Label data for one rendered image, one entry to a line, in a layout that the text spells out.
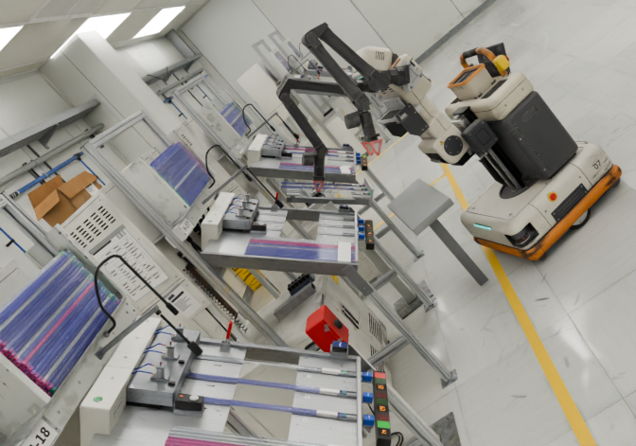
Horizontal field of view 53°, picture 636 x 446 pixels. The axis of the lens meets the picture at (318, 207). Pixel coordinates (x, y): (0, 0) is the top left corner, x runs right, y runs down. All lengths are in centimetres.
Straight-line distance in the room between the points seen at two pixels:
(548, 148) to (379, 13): 760
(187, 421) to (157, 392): 12
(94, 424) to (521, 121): 237
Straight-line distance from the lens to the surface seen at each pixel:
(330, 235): 323
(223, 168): 434
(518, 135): 331
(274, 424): 336
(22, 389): 177
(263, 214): 346
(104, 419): 186
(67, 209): 309
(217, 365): 213
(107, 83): 646
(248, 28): 1088
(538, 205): 334
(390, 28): 1077
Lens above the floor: 165
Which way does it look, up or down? 13 degrees down
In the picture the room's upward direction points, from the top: 42 degrees counter-clockwise
